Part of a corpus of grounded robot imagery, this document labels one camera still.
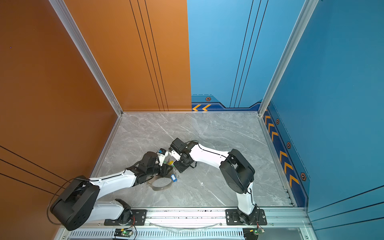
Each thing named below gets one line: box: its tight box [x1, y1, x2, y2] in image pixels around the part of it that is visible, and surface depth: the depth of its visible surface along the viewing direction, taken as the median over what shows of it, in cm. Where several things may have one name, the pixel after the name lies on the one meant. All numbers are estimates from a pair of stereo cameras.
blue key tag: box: [171, 174, 178, 183], surface depth 88 cm
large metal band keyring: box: [147, 174, 173, 191], surface depth 86 cm
